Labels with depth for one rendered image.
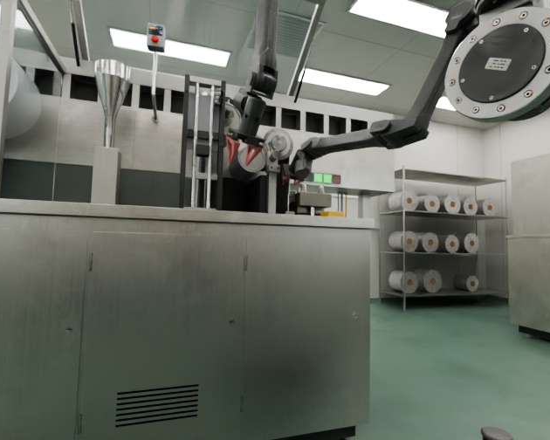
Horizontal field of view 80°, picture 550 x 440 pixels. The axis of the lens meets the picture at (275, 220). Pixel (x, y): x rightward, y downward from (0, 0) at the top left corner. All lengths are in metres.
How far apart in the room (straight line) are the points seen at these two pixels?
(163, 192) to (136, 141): 0.28
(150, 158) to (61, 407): 1.10
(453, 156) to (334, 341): 5.07
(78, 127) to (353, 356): 1.60
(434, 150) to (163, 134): 4.72
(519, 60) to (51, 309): 1.29
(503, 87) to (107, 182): 1.33
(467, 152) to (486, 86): 5.59
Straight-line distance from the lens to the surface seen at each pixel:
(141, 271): 1.16
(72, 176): 1.82
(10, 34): 1.43
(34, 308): 1.22
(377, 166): 2.20
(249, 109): 1.02
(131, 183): 1.78
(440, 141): 6.00
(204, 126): 1.40
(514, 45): 0.80
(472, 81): 0.80
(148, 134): 1.83
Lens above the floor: 0.79
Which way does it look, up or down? 4 degrees up
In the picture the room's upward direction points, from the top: 1 degrees clockwise
